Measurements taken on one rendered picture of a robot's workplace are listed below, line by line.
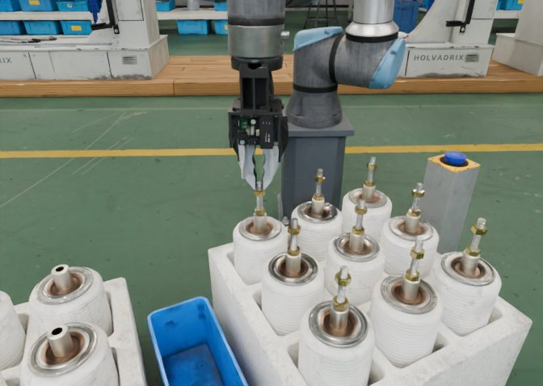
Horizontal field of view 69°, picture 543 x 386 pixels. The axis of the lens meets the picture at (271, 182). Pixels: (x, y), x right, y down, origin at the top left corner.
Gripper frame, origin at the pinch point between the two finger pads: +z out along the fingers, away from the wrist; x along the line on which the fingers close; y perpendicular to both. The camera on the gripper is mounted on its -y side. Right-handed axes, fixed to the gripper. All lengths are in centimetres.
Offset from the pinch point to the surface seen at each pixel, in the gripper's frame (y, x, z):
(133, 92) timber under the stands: -169, -89, 33
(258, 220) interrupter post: 1.7, -0.1, 7.0
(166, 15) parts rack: -435, -143, 14
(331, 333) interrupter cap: 22.9, 10.6, 9.2
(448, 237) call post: -12.1, 38.8, 19.1
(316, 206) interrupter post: -4.1, 10.0, 7.4
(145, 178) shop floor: -65, -47, 35
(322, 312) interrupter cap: 19.7, 9.6, 9.0
